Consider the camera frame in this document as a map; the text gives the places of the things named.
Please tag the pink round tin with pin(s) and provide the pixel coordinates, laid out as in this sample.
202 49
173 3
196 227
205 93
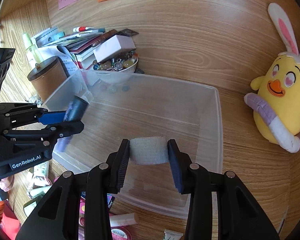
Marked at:
120 233

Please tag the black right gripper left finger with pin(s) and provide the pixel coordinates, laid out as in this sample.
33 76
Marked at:
56 215

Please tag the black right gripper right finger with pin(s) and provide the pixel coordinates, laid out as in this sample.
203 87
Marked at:
240 216

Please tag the stack of books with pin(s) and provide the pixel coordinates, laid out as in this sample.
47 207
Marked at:
80 46

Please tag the bowl of glass marbles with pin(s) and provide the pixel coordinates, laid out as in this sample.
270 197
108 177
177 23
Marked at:
118 68

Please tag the red white marker pen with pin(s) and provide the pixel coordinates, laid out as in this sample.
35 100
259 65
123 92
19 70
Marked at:
83 29

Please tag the purple bottle black cap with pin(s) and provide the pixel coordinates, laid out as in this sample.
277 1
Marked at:
75 112

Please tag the white cream tube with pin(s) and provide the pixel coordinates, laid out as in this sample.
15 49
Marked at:
124 220

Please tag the brown mug with lid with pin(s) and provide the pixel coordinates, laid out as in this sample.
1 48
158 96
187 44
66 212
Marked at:
47 76

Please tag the clear plastic storage bin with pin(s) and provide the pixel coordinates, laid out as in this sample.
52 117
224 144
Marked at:
127 106

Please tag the small white green tube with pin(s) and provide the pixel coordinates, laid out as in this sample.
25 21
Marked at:
172 235

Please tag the white rectangular box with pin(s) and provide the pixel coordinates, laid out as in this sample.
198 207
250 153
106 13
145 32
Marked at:
112 47

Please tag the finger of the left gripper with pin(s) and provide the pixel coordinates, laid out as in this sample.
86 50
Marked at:
53 117
62 130

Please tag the yellow chick plush toy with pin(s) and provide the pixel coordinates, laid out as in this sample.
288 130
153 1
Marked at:
275 99

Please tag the white gauze bandage roll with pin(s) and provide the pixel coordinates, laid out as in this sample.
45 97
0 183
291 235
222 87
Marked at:
149 150

